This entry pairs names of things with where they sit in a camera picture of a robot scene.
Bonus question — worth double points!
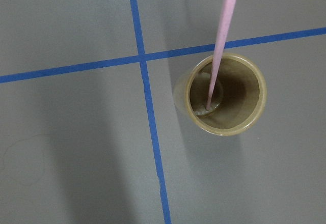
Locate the pink chopstick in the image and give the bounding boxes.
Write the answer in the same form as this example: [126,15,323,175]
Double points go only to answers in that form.
[206,0,236,110]

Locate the tan bamboo cup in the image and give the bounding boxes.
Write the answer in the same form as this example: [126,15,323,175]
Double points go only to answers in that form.
[173,53,267,136]

